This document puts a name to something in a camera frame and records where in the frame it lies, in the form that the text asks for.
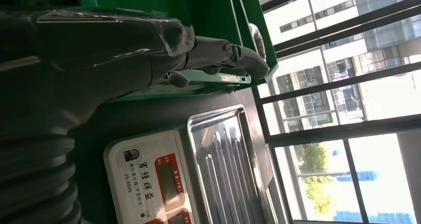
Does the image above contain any empty green plastic crate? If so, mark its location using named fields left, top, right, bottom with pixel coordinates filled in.
left=75, top=0, right=252, bottom=103

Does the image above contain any white electronic scale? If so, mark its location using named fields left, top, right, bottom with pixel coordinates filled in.
left=103, top=129, right=205, bottom=224

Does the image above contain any green crate with wrapped coils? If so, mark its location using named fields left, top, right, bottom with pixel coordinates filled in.
left=228, top=0, right=279, bottom=85

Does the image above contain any stainless steel scale tray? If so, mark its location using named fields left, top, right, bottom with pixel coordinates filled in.
left=187, top=104, right=281, bottom=224

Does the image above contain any white wrapped wire coil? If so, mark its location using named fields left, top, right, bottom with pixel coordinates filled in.
left=248, top=22, right=267, bottom=61

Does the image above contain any black window frame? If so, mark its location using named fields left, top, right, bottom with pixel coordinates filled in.
left=253, top=0, right=421, bottom=224

